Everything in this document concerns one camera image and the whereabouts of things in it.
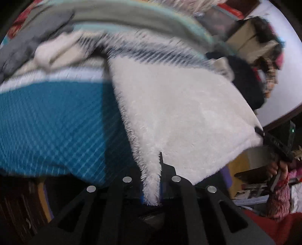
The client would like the olive blanket with teal trim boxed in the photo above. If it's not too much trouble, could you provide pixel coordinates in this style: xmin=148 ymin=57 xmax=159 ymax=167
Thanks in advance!
xmin=35 ymin=0 xmax=215 ymax=45

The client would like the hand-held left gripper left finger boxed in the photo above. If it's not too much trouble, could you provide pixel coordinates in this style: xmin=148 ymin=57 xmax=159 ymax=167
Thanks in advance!
xmin=28 ymin=176 xmax=153 ymax=245

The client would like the plaid cloth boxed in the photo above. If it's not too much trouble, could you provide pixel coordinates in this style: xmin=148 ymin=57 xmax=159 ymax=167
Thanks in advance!
xmin=253 ymin=57 xmax=280 ymax=99

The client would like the cream cloth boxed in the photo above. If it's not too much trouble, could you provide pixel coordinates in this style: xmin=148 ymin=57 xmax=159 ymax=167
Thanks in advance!
xmin=9 ymin=32 xmax=106 ymax=76

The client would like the white fluffy fleece garment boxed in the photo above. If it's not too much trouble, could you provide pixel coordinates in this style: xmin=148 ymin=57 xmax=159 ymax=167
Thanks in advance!
xmin=78 ymin=31 xmax=264 ymax=206

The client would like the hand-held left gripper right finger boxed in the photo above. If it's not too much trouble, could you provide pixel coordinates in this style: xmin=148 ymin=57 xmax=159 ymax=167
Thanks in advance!
xmin=159 ymin=152 xmax=276 ymax=245

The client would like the cardboard box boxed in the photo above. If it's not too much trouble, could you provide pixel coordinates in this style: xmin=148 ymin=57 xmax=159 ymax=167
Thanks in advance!
xmin=226 ymin=19 xmax=281 ymax=64

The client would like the person's right hand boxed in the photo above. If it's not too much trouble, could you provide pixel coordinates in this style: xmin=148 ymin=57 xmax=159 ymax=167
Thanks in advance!
xmin=267 ymin=159 xmax=290 ymax=183

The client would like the teal checked blanket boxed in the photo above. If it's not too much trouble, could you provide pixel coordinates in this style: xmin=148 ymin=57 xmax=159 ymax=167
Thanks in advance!
xmin=0 ymin=67 xmax=142 ymax=186

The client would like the red patterned cloth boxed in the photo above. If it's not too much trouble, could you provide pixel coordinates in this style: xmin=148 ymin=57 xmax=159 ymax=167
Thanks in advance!
xmin=5 ymin=0 xmax=48 ymax=41

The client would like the black cloth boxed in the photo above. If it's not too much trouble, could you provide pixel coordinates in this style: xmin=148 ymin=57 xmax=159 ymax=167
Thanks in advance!
xmin=206 ymin=51 xmax=266 ymax=111

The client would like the person's right forearm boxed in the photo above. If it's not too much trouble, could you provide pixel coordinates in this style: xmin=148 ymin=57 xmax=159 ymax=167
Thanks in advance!
xmin=266 ymin=173 xmax=292 ymax=222

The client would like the grey cloth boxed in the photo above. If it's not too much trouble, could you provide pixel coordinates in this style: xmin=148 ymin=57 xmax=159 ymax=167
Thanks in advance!
xmin=0 ymin=11 xmax=76 ymax=83

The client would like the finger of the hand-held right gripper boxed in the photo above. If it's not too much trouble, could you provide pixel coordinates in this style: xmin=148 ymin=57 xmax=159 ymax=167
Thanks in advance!
xmin=254 ymin=127 xmax=293 ymax=163

